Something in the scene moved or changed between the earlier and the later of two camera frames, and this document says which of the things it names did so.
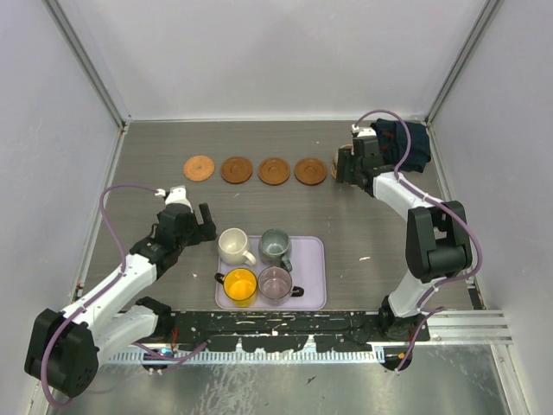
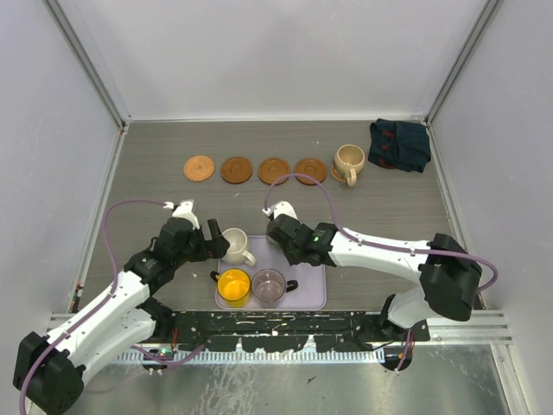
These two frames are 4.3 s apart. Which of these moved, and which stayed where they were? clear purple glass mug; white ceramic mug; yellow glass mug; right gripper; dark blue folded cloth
Moved: clear purple glass mug; right gripper; yellow glass mug
Stayed: white ceramic mug; dark blue folded cloth
